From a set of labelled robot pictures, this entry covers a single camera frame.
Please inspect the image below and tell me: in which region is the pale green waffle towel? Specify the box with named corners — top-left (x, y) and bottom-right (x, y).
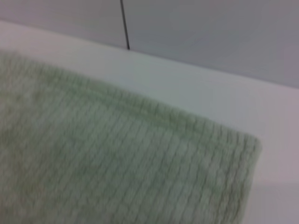
top-left (0, 50), bottom-right (263, 224)

